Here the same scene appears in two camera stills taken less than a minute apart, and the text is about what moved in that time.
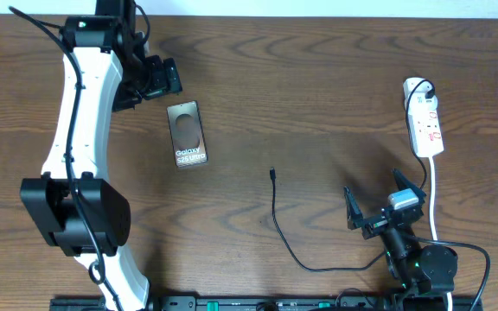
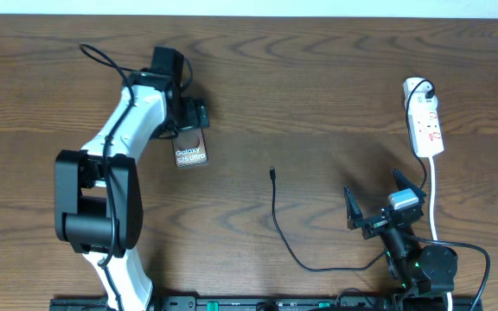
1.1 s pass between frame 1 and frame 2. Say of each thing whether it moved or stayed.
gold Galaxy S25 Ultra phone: stayed
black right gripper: stayed
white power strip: stayed
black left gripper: moved
